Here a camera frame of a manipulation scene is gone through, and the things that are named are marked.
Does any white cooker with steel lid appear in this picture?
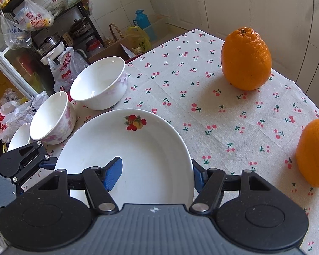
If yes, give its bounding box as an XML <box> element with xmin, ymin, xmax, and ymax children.
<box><xmin>34</xmin><ymin>33</ymin><xmax>67</xmax><ymax>65</ymax></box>

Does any blue thermos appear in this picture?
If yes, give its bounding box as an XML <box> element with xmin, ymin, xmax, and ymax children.
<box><xmin>133</xmin><ymin>10</ymin><xmax>151</xmax><ymax>30</ymax></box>

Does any white plate with fruit print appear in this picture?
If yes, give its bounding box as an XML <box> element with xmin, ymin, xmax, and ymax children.
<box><xmin>54</xmin><ymin>108</ymin><xmax>194</xmax><ymax>208</ymax></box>

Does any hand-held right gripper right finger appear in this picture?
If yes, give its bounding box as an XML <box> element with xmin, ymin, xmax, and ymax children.
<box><xmin>190</xmin><ymin>159</ymin><xmax>278</xmax><ymax>213</ymax></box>

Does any orange with green leaf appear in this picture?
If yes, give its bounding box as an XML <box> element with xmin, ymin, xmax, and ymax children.
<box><xmin>296</xmin><ymin>117</ymin><xmax>319</xmax><ymax>188</ymax></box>

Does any brown cardboard box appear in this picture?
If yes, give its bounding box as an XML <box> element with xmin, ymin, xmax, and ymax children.
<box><xmin>88</xmin><ymin>36</ymin><xmax>144</xmax><ymax>64</ymax></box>

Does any jar with red lid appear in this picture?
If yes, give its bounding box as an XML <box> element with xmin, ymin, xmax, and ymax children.
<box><xmin>85</xmin><ymin>39</ymin><xmax>101</xmax><ymax>55</ymax></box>

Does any cherry print tablecloth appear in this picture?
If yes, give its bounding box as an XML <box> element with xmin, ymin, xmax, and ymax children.
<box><xmin>21</xmin><ymin>29</ymin><xmax>319</xmax><ymax>255</ymax></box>

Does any plastic bag with yellow print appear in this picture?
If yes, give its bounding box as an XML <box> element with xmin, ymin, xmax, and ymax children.
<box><xmin>23</xmin><ymin>0</ymin><xmax>55</xmax><ymax>31</ymax></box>

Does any white bowl with pink flowers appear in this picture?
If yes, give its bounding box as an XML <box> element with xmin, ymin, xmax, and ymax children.
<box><xmin>7</xmin><ymin>123</ymin><xmax>32</xmax><ymax>152</ymax></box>
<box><xmin>70</xmin><ymin>57</ymin><xmax>128</xmax><ymax>111</ymax></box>
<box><xmin>30</xmin><ymin>91</ymin><xmax>77</xmax><ymax>145</ymax></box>

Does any wicker basket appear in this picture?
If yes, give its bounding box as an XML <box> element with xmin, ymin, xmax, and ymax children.
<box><xmin>109</xmin><ymin>23</ymin><xmax>124</xmax><ymax>42</ymax></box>

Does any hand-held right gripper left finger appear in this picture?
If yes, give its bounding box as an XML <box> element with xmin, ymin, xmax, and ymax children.
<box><xmin>29</xmin><ymin>157</ymin><xmax>123</xmax><ymax>215</ymax></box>

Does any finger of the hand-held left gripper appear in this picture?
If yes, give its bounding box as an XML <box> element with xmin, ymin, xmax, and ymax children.
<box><xmin>13</xmin><ymin>141</ymin><xmax>57</xmax><ymax>182</ymax></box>

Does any orange with pointed top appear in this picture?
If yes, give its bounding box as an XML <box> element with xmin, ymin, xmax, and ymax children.
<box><xmin>221</xmin><ymin>27</ymin><xmax>272</xmax><ymax>91</ymax></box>

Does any steel steamer pot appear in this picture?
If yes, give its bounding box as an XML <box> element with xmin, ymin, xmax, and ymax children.
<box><xmin>69</xmin><ymin>18</ymin><xmax>92</xmax><ymax>38</ymax></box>

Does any plastic bag with blue print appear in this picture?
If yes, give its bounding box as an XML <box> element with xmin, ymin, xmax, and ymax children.
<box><xmin>0</xmin><ymin>9</ymin><xmax>32</xmax><ymax>50</ymax></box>

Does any black shelf rack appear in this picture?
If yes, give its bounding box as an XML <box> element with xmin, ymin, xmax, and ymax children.
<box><xmin>0</xmin><ymin>0</ymin><xmax>106</xmax><ymax>59</ymax></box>

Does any white bag with red print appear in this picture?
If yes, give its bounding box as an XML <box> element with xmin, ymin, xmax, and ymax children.
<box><xmin>48</xmin><ymin>47</ymin><xmax>89</xmax><ymax>93</ymax></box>
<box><xmin>0</xmin><ymin>90</ymin><xmax>50</xmax><ymax>142</ymax></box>

